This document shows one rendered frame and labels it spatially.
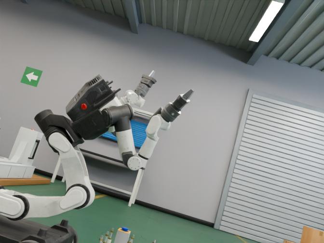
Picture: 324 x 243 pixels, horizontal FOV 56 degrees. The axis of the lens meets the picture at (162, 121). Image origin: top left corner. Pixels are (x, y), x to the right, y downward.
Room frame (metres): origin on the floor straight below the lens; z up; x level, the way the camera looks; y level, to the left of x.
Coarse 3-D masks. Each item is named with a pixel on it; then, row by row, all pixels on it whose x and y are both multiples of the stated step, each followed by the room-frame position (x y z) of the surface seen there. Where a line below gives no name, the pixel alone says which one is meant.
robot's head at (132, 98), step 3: (129, 90) 1.88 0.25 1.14; (126, 93) 1.88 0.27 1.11; (129, 93) 1.82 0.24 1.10; (132, 93) 1.79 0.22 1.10; (126, 96) 1.84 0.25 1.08; (129, 96) 1.80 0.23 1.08; (132, 96) 1.80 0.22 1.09; (135, 96) 1.81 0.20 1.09; (123, 99) 1.83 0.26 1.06; (129, 99) 1.81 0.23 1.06; (132, 99) 1.81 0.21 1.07; (135, 99) 1.82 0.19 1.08; (126, 102) 1.84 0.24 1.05; (132, 102) 1.82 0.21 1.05; (135, 102) 1.83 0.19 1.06
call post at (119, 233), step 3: (117, 231) 1.87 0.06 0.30; (120, 231) 1.86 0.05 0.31; (117, 234) 1.87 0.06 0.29; (120, 234) 1.86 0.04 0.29; (123, 234) 1.86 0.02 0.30; (126, 234) 1.86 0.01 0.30; (129, 234) 1.90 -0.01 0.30; (117, 237) 1.86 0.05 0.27; (120, 237) 1.86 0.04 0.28; (123, 237) 1.86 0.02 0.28; (126, 237) 1.86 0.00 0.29; (117, 240) 1.86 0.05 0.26; (120, 240) 1.86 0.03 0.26; (123, 240) 1.86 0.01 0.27; (126, 240) 1.86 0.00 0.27
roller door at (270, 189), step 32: (256, 96) 6.39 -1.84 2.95; (256, 128) 6.38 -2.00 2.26; (288, 128) 6.34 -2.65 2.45; (320, 128) 6.29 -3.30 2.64; (256, 160) 6.37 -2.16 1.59; (288, 160) 6.33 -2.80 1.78; (320, 160) 6.29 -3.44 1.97; (224, 192) 6.42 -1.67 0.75; (256, 192) 6.36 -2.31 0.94; (288, 192) 6.32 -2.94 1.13; (320, 192) 6.28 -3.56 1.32; (224, 224) 6.39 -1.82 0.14; (256, 224) 6.35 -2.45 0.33; (288, 224) 6.31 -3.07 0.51; (320, 224) 6.28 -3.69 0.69
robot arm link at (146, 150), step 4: (148, 140) 1.67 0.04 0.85; (152, 140) 1.67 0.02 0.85; (144, 144) 1.69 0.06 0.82; (148, 144) 1.67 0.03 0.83; (152, 144) 1.68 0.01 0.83; (140, 148) 1.71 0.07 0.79; (144, 148) 1.68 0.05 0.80; (148, 148) 1.68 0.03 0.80; (152, 148) 1.69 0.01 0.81; (136, 152) 1.77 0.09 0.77; (140, 152) 1.70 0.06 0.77; (144, 152) 1.68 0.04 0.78; (148, 152) 1.69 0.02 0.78; (152, 152) 1.71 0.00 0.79; (140, 156) 1.70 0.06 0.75; (144, 156) 1.69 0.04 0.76; (148, 156) 1.70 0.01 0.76; (144, 160) 1.70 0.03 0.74; (144, 164) 1.71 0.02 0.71
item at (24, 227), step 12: (0, 216) 1.97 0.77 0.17; (0, 228) 1.75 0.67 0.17; (12, 228) 1.81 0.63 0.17; (24, 228) 1.88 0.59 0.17; (36, 228) 1.96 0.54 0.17; (48, 228) 1.95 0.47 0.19; (60, 228) 1.98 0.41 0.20; (72, 228) 2.07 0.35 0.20; (0, 240) 1.64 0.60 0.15; (12, 240) 1.64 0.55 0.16; (24, 240) 1.64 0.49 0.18; (36, 240) 1.63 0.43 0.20; (48, 240) 1.67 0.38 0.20; (60, 240) 1.81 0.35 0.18; (72, 240) 2.06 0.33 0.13
